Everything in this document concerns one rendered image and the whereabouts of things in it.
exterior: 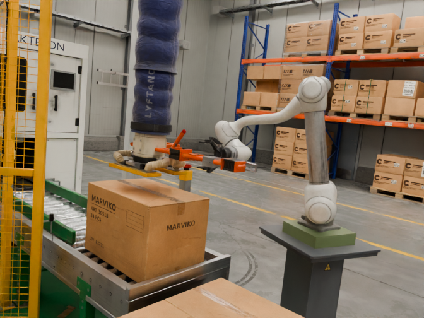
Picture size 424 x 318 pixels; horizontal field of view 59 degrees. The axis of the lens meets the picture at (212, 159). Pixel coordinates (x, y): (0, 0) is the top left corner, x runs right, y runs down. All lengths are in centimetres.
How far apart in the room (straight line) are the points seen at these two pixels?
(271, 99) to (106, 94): 480
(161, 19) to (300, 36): 825
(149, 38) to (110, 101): 974
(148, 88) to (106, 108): 967
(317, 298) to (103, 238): 124
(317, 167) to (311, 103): 32
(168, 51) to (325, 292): 159
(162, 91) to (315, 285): 135
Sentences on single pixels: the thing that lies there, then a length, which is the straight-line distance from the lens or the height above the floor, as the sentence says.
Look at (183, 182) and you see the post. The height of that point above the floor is 92.
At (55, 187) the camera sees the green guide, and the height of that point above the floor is 62.
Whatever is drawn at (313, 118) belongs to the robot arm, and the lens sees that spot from 198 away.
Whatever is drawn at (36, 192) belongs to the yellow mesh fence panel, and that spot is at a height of 89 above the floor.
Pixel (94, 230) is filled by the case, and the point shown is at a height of 69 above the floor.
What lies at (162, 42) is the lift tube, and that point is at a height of 174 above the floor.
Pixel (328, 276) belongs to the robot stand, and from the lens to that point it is 233.
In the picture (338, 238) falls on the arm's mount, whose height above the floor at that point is 80.
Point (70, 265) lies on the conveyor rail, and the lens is 224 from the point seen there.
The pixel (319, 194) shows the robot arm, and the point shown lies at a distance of 199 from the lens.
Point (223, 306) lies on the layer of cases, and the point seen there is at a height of 54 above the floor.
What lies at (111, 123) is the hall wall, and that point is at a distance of 1179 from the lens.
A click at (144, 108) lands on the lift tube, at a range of 201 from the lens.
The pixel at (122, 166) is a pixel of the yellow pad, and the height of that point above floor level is 108.
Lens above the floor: 141
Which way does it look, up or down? 7 degrees down
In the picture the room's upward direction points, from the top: 5 degrees clockwise
